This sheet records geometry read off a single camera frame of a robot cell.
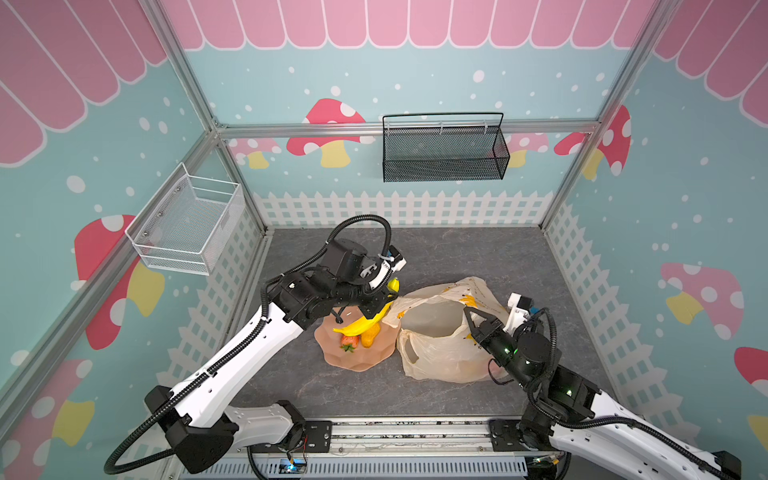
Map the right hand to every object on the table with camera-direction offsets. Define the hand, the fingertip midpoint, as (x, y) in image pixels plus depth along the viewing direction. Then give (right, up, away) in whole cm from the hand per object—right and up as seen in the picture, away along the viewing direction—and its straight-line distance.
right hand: (461, 309), depth 68 cm
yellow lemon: (-23, -11, +19) cm, 32 cm away
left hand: (-17, +3, 0) cm, 17 cm away
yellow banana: (-22, -3, +2) cm, 23 cm away
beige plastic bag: (-6, -8, +1) cm, 10 cm away
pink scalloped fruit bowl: (-25, -17, +18) cm, 35 cm away
